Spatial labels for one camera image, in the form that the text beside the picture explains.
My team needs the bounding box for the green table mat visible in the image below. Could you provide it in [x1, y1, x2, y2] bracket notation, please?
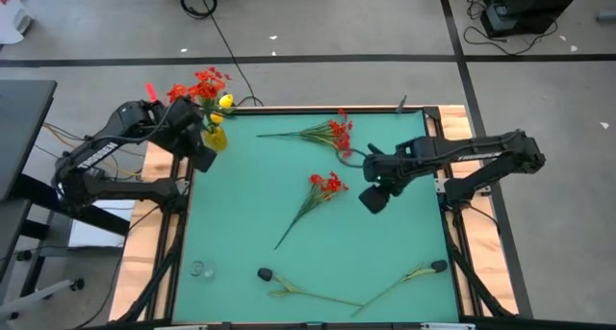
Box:
[171, 111, 461, 324]

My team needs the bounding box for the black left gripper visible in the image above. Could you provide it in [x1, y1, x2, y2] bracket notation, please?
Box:
[166, 97, 218, 174]

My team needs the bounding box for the black tulip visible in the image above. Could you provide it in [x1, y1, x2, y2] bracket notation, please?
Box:
[256, 267, 366, 308]
[350, 259, 449, 318]

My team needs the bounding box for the white object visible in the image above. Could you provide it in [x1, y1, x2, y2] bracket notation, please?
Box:
[0, 0, 35, 46]

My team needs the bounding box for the clear glass vase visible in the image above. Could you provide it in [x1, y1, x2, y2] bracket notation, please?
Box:
[189, 259, 217, 280]

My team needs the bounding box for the white sheet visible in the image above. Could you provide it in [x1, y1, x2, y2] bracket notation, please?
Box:
[66, 197, 137, 249]

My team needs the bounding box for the black floor cable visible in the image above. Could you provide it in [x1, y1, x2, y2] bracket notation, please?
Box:
[178, 0, 265, 108]

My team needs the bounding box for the yellow glass vase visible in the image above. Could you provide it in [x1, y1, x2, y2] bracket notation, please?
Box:
[202, 125, 229, 153]

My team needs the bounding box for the black desk stand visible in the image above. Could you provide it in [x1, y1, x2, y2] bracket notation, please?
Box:
[0, 173, 132, 321]

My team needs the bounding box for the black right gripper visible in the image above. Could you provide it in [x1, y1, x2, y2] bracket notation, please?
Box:
[358, 144, 410, 215]

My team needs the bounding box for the black equipment case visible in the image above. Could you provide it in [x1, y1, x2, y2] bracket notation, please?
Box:
[479, 0, 589, 38]

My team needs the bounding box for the dark grey desk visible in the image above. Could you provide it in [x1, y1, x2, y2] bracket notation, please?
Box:
[0, 78, 59, 204]

